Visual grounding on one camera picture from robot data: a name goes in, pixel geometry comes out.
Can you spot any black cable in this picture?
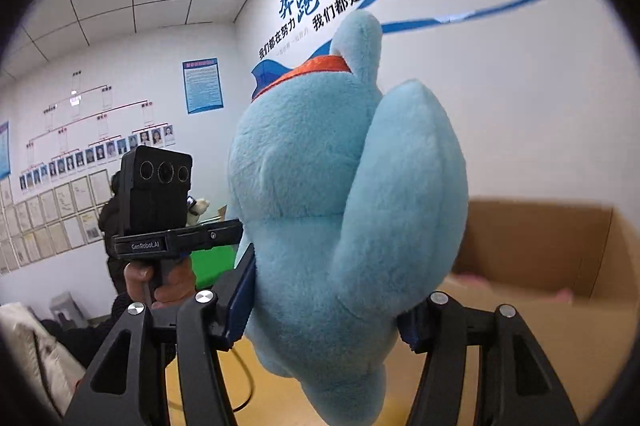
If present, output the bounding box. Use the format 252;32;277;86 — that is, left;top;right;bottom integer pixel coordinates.
167;344;256;414

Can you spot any operator left hand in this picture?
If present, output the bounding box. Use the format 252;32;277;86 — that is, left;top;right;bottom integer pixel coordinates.
124;258;196;309

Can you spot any blue wall poster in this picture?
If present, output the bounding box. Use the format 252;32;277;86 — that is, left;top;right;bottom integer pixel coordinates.
182;57;224;115

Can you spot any person in black jacket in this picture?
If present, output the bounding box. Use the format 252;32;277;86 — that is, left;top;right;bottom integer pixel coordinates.
99;171;126;294

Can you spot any light blue plush toy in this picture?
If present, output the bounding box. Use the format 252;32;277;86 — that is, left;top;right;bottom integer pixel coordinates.
228;11;469;425

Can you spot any black camera box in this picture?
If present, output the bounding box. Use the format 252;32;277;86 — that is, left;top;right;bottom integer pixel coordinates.
118;146;193;236

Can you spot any green cloth backdrop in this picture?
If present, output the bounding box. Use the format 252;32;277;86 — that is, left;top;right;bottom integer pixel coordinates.
191;246;235;290

